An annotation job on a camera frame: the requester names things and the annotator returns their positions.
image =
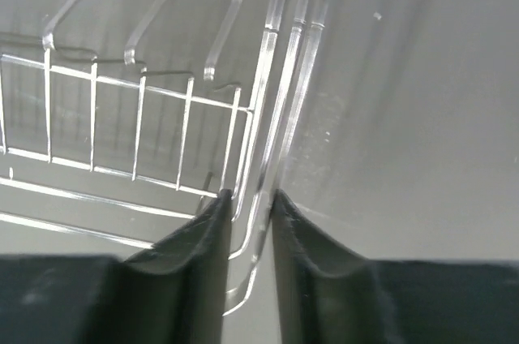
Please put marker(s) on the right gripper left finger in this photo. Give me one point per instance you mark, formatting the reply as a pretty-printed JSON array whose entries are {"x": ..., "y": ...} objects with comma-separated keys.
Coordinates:
[{"x": 173, "y": 292}]

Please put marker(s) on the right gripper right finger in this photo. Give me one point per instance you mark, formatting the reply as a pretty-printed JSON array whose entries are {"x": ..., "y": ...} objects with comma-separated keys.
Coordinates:
[{"x": 327, "y": 293}]

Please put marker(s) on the metal wire dish rack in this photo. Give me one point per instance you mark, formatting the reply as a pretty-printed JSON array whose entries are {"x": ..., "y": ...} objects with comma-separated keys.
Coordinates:
[{"x": 122, "y": 119}]

